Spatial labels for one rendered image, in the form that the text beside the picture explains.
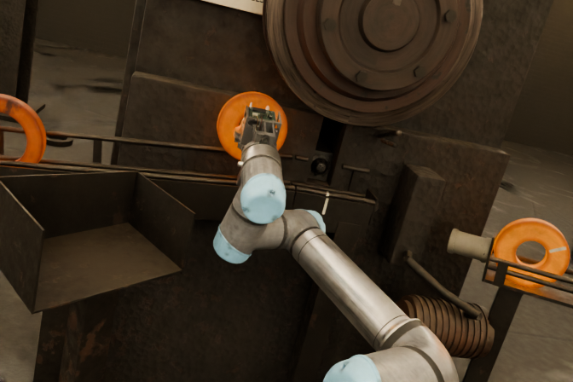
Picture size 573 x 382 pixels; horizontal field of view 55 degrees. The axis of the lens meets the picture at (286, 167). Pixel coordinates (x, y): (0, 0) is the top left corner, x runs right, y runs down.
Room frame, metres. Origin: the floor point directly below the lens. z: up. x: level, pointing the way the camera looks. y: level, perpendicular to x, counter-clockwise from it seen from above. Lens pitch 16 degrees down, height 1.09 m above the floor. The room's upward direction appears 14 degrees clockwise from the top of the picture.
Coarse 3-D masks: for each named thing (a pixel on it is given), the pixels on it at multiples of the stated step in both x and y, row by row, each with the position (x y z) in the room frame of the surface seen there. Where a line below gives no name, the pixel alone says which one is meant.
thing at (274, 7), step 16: (272, 0) 1.17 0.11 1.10; (480, 0) 1.26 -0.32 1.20; (272, 16) 1.17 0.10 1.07; (480, 16) 1.27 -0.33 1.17; (272, 32) 1.17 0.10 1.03; (272, 48) 1.17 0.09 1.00; (464, 48) 1.26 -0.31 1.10; (288, 64) 1.18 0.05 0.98; (464, 64) 1.27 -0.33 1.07; (288, 80) 1.18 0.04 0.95; (304, 80) 1.19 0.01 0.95; (448, 80) 1.26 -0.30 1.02; (304, 96) 1.19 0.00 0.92; (320, 96) 1.20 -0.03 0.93; (432, 96) 1.26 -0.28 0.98; (320, 112) 1.20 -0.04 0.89; (336, 112) 1.21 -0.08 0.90; (352, 112) 1.22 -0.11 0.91; (384, 112) 1.23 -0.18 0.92; (400, 112) 1.24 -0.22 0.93; (416, 112) 1.25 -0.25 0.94
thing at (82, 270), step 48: (0, 192) 0.81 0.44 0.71; (48, 192) 0.90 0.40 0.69; (96, 192) 0.97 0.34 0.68; (144, 192) 1.00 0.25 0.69; (0, 240) 0.80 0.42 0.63; (48, 240) 0.90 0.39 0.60; (96, 240) 0.93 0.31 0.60; (144, 240) 0.97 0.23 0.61; (48, 288) 0.76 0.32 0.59; (96, 288) 0.79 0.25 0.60; (96, 336) 0.86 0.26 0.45
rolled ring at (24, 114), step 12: (0, 96) 1.09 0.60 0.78; (12, 96) 1.11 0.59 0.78; (0, 108) 1.08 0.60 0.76; (12, 108) 1.09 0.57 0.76; (24, 108) 1.09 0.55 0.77; (24, 120) 1.09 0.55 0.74; (36, 120) 1.10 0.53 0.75; (36, 132) 1.10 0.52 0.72; (36, 144) 1.10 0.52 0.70; (24, 156) 1.09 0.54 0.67; (36, 156) 1.10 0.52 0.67
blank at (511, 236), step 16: (512, 224) 1.19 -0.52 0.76; (528, 224) 1.18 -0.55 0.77; (544, 224) 1.17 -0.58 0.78; (496, 240) 1.19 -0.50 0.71; (512, 240) 1.18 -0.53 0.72; (528, 240) 1.17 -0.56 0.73; (544, 240) 1.16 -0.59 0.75; (560, 240) 1.16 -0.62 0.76; (496, 256) 1.19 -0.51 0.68; (512, 256) 1.18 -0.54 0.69; (560, 256) 1.15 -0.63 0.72; (528, 272) 1.17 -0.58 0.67; (560, 272) 1.15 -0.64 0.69
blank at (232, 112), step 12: (240, 96) 1.18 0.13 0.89; (252, 96) 1.19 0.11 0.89; (264, 96) 1.19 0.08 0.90; (228, 108) 1.17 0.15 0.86; (240, 108) 1.18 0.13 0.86; (264, 108) 1.19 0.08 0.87; (276, 108) 1.20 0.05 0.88; (228, 120) 1.17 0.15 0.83; (228, 132) 1.17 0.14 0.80; (228, 144) 1.18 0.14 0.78; (240, 156) 1.18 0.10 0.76
